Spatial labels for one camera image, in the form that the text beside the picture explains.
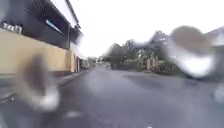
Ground row of trees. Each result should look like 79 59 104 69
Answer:
100 29 179 76

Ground grey asphalt road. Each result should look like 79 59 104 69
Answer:
0 66 224 128

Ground dark building with slatted front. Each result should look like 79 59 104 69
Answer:
0 0 84 51

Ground long yellow wall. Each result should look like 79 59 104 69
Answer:
0 28 78 76

